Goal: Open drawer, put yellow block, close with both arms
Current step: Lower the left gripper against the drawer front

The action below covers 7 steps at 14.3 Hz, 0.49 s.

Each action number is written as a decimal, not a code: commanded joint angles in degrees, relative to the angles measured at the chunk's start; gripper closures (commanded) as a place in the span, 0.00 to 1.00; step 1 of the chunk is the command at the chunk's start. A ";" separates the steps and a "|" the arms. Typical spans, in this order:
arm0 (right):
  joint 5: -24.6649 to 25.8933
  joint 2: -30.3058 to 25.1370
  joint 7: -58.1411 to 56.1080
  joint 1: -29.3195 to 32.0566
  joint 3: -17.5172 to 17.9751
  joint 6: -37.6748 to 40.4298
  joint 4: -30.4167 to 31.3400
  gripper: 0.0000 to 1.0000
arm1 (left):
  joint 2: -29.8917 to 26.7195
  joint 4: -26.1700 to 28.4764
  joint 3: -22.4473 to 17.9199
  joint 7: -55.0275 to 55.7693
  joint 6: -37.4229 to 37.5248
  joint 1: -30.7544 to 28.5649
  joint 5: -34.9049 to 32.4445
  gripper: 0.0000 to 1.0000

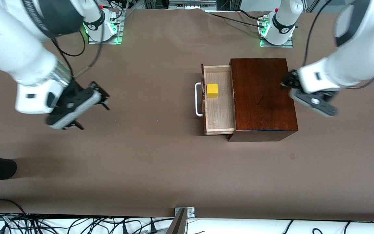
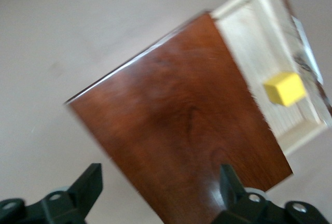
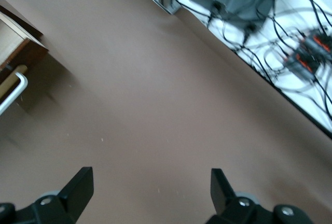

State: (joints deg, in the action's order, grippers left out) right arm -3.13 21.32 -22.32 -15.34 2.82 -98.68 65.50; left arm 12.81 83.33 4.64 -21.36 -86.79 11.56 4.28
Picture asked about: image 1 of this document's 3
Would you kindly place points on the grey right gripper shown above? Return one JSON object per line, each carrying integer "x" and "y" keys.
{"x": 76, "y": 93}

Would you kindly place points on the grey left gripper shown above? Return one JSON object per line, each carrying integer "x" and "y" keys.
{"x": 292, "y": 81}

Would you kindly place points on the yellow cube block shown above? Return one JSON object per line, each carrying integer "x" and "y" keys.
{"x": 212, "y": 90}

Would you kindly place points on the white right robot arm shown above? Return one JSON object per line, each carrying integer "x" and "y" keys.
{"x": 11, "y": 48}

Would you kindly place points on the dark wooden drawer cabinet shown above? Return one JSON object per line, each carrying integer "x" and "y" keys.
{"x": 258, "y": 107}

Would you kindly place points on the thin aluminium strut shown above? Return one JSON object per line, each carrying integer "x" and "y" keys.
{"x": 312, "y": 6}

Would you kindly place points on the brown paper table cover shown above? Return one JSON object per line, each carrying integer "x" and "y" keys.
{"x": 174, "y": 169}

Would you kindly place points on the grey control device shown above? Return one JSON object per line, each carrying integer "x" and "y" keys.
{"x": 192, "y": 4}

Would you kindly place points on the white lower surface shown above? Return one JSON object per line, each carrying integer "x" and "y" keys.
{"x": 239, "y": 227}

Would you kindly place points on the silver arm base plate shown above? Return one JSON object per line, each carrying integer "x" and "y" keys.
{"x": 278, "y": 45}
{"x": 109, "y": 41}

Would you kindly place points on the silver edge bracket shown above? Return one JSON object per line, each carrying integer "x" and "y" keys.
{"x": 190, "y": 211}

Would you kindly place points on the grey aluminium post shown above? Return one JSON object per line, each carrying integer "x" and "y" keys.
{"x": 178, "y": 224}

